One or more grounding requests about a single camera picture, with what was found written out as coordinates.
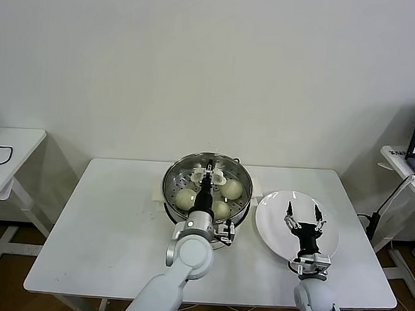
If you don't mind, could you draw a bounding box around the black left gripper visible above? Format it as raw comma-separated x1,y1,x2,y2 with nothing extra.
192,158,218,215

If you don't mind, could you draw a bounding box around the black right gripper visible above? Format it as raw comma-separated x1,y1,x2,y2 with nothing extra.
281,201,328,258

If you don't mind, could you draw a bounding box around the white steamed baozi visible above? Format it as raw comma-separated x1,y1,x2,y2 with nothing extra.
220,179,244,201
174,188,198,212
211,200,232,220

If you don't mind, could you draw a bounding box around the perforated steel steamer basket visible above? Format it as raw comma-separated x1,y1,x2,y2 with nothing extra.
159,148,256,236

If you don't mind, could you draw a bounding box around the round white plate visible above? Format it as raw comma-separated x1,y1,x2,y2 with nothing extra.
253,188,343,267

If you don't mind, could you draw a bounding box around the white electric cooking pot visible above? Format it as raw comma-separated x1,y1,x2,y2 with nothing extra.
148,171,265,255

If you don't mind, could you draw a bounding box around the black hanging power brick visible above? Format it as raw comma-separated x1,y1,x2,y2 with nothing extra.
356,210,382,241

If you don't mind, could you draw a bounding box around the white side table with adapter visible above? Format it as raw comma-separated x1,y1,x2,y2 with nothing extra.
0,125,57,277

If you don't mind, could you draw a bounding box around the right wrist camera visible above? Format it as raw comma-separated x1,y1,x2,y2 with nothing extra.
300,252,331,277

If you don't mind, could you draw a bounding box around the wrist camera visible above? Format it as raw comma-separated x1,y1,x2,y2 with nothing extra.
300,252,331,277
212,219,238,249

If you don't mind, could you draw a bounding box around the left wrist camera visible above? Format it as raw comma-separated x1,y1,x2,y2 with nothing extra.
212,219,238,249

